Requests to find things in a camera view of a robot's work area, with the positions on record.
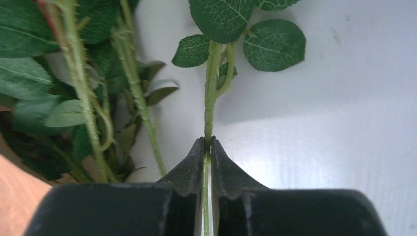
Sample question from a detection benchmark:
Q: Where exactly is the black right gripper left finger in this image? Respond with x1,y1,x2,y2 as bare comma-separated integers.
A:
157,137,205,197

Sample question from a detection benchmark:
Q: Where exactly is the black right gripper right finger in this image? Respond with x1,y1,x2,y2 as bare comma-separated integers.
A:
211,136,269,199

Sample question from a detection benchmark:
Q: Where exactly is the pink fake rose bunch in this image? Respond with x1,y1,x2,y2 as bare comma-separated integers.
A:
0,0,177,185

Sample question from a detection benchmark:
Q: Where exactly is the pink fake rose stem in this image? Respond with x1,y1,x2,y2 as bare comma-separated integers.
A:
172,0,306,236

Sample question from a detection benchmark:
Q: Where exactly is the brown wrapping paper sheet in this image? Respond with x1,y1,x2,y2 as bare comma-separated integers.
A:
0,139,51,236

